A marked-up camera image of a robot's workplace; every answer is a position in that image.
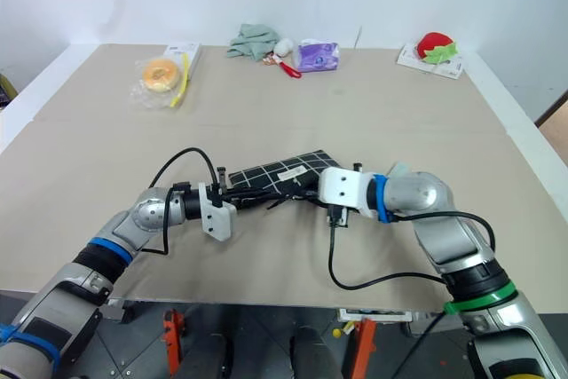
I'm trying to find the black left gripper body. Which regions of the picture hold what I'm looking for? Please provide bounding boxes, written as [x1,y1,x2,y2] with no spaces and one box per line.
[211,166,239,210]

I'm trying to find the purple tissue pack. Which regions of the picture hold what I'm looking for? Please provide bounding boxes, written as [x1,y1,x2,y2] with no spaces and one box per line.
[291,38,342,74]

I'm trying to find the red strawberry plush toy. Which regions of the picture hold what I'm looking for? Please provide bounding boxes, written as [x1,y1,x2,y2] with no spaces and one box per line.
[414,31,459,65]

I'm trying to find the dark rounded shape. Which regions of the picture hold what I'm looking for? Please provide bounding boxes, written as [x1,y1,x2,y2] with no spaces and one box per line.
[288,324,333,379]

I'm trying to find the white labelled box under table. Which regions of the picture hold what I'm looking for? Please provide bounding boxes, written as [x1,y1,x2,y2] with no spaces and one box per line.
[337,307,414,323]

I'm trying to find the orange table clamp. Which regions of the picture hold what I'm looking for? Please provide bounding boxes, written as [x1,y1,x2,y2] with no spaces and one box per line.
[351,315,378,379]
[162,309,185,379]

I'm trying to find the red handled small tool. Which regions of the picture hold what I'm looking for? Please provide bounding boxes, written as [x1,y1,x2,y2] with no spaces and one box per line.
[262,53,304,80]

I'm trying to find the bagel in clear plastic bag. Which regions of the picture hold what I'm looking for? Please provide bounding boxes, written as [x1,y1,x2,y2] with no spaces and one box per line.
[130,56,186,111]

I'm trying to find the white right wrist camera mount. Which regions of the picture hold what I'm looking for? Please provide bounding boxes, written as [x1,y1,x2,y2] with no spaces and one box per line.
[318,167,379,221]

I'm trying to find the white printed booklet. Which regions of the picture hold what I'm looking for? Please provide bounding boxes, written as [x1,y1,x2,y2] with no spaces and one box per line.
[396,43,465,81]

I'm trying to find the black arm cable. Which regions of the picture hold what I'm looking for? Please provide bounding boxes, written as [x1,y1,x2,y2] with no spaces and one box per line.
[327,212,497,290]
[140,146,223,257]

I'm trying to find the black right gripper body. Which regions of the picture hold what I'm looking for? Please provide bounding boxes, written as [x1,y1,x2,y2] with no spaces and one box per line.
[301,184,332,211]

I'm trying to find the dark object at edge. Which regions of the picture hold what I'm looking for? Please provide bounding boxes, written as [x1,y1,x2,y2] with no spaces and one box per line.
[0,73,19,108]

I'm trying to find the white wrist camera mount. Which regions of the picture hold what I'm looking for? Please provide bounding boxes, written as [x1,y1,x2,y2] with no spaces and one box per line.
[318,167,379,221]
[197,182,238,242]

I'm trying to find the small white plush ball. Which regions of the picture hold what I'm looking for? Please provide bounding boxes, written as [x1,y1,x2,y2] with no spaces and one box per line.
[273,36,297,58]

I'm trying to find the black white-grid zip pouch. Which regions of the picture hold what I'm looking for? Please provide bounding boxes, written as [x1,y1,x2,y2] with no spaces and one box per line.
[226,151,345,197]

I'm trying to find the yellow plastic strip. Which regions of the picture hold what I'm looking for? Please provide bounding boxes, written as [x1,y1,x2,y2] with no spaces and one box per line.
[170,52,192,109]

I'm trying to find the brown wooden board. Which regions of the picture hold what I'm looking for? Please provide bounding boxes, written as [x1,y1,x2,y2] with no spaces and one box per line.
[533,87,568,167]

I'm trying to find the white printed flat box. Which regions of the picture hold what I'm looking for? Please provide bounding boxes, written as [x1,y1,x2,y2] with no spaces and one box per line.
[162,43,201,75]

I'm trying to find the pale green crumpled cloth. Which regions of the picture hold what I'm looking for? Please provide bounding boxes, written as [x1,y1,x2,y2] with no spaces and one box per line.
[225,23,281,61]

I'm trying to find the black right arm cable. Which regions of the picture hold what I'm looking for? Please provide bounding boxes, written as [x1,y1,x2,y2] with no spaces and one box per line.
[327,212,497,290]

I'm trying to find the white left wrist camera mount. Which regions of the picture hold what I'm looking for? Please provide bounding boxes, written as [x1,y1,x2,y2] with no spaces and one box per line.
[197,182,238,242]

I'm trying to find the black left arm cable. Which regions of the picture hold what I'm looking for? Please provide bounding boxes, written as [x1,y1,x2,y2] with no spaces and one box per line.
[140,146,223,257]

